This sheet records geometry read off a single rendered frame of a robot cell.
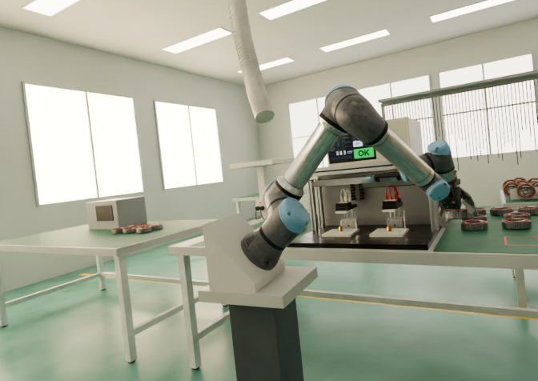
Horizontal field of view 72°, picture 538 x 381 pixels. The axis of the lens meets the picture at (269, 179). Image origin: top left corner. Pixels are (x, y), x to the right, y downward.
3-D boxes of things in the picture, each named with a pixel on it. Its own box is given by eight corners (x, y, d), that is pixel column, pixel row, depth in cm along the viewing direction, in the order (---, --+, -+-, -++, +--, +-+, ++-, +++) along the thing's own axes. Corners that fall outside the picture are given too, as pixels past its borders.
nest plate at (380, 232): (403, 237, 165) (402, 234, 165) (369, 237, 173) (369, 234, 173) (408, 230, 178) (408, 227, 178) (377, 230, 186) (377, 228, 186)
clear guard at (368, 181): (417, 185, 152) (415, 170, 152) (360, 188, 165) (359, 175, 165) (428, 178, 180) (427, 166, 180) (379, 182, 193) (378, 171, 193)
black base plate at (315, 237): (427, 250, 146) (427, 244, 146) (287, 247, 179) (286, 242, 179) (441, 227, 186) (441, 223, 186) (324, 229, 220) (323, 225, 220)
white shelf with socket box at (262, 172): (279, 225, 254) (271, 158, 253) (235, 226, 273) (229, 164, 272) (301, 217, 284) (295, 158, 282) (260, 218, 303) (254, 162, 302)
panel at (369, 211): (443, 223, 186) (438, 164, 185) (322, 225, 220) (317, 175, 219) (443, 223, 187) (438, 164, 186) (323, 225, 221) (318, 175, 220)
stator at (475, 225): (463, 231, 171) (463, 223, 171) (459, 227, 182) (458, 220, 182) (491, 230, 168) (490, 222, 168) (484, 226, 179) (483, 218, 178)
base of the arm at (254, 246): (266, 277, 124) (285, 258, 121) (234, 246, 126) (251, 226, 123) (279, 260, 139) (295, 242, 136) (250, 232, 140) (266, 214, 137)
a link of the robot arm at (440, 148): (420, 146, 140) (441, 136, 139) (427, 170, 144) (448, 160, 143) (430, 153, 133) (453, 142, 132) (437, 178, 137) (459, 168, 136)
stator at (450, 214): (470, 220, 143) (469, 210, 143) (439, 219, 151) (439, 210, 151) (477, 215, 152) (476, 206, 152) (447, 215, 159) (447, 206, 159)
